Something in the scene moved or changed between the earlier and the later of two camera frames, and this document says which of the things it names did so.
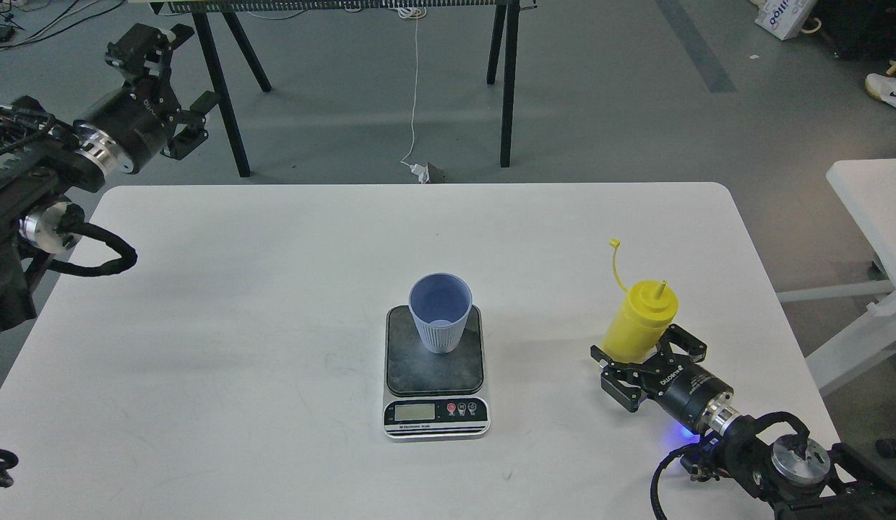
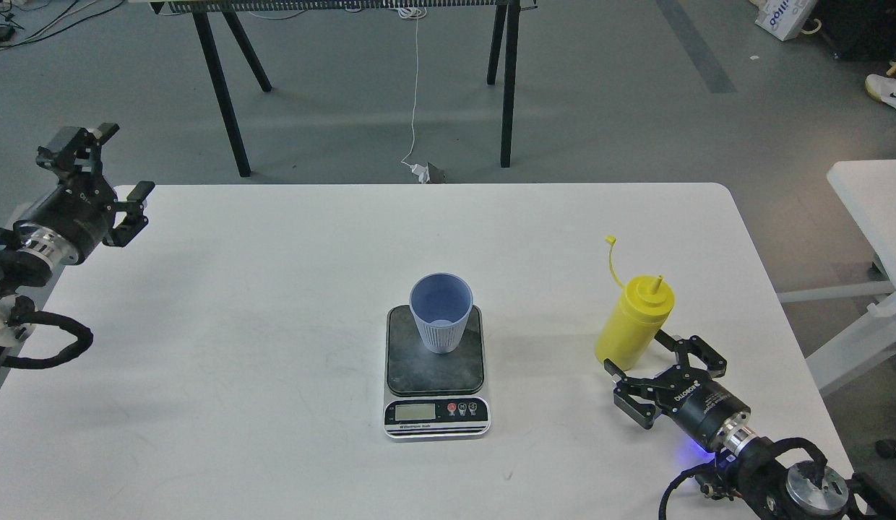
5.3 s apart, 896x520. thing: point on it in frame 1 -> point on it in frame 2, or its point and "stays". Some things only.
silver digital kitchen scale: x=431 y=396 stays
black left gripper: x=131 y=126 -> x=81 y=205
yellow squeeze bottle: x=646 y=313 stays
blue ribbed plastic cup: x=441 y=302 stays
